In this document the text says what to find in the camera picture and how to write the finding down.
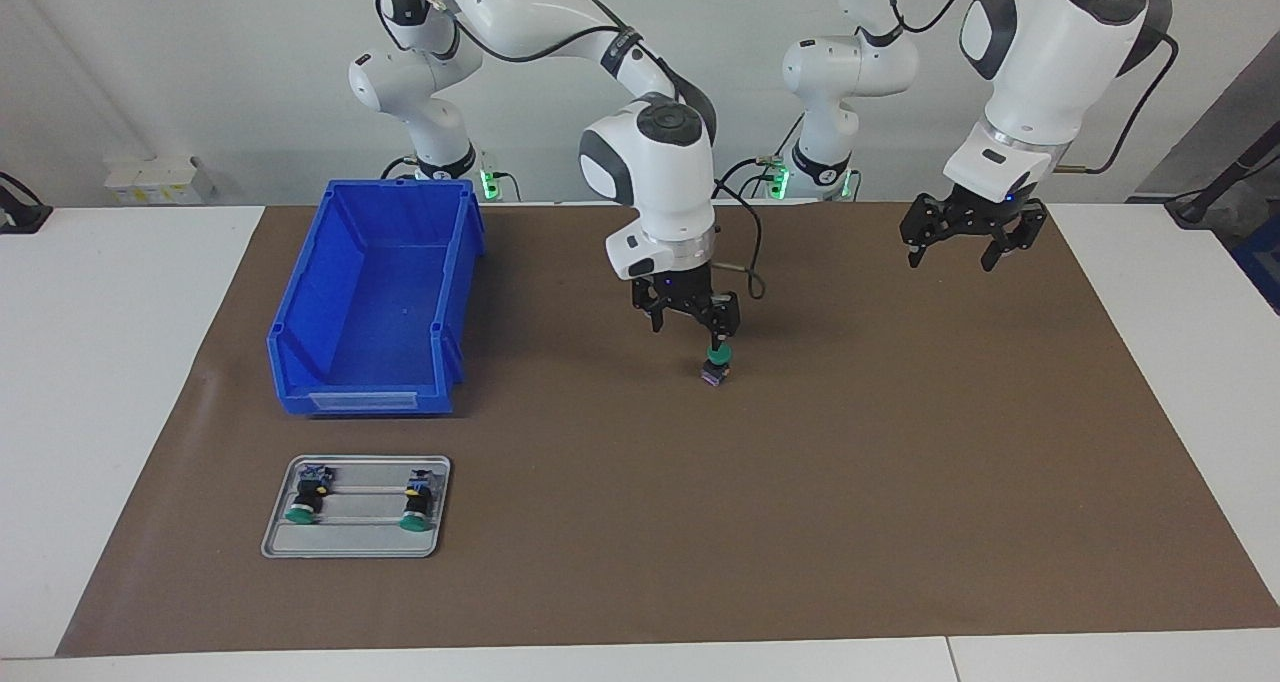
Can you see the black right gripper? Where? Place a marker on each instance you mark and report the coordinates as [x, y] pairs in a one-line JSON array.
[[675, 290]]

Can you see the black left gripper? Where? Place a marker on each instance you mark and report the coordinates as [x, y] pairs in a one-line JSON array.
[[985, 207]]

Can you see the green push button switch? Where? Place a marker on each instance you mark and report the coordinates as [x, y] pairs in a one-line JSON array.
[[417, 507], [305, 502], [715, 374]]

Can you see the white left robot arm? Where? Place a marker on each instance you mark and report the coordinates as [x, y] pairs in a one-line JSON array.
[[1050, 62]]

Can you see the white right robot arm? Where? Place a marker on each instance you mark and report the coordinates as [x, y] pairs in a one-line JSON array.
[[660, 182]]

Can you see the green glowing base indicator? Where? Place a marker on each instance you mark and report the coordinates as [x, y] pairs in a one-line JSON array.
[[490, 182], [778, 180]]

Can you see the brown table mat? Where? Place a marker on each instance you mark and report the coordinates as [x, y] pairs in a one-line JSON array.
[[700, 512]]

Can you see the black stand pole with foot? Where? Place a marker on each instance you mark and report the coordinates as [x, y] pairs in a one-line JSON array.
[[1215, 187]]

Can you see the dark grey partition panel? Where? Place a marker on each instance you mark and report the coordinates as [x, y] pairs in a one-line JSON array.
[[1220, 112]]

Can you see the blue plastic box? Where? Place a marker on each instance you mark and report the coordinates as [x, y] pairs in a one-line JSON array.
[[1262, 262]]

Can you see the blue plastic storage bin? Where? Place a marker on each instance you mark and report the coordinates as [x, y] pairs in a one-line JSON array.
[[390, 302]]

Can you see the silver metal tray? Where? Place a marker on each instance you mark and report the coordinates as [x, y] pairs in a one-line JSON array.
[[350, 542]]

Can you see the black stand foot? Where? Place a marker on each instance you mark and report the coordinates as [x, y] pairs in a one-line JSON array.
[[22, 212]]

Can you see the white wall box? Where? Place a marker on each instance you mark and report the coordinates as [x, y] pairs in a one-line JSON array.
[[160, 182]]

